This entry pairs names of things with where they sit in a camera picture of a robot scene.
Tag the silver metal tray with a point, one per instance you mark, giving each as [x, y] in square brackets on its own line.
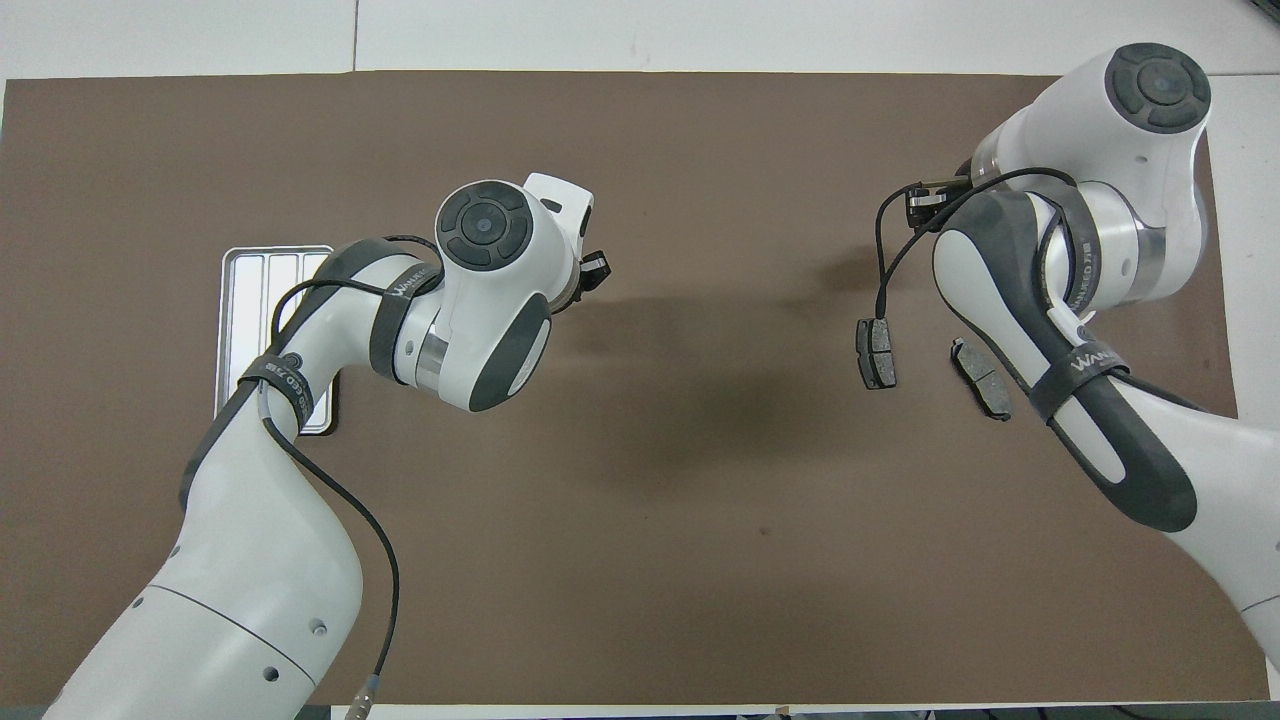
[245, 320]

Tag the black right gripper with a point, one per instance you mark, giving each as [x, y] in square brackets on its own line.
[955, 190]

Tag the brown table mat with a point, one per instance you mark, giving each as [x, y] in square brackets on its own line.
[700, 550]

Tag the long dark brake pad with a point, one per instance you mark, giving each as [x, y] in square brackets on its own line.
[985, 385]

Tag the short dark brake pad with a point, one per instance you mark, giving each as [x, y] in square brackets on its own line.
[875, 353]

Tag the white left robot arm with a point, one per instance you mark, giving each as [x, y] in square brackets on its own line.
[250, 560]

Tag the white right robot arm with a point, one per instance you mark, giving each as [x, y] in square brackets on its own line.
[1150, 250]

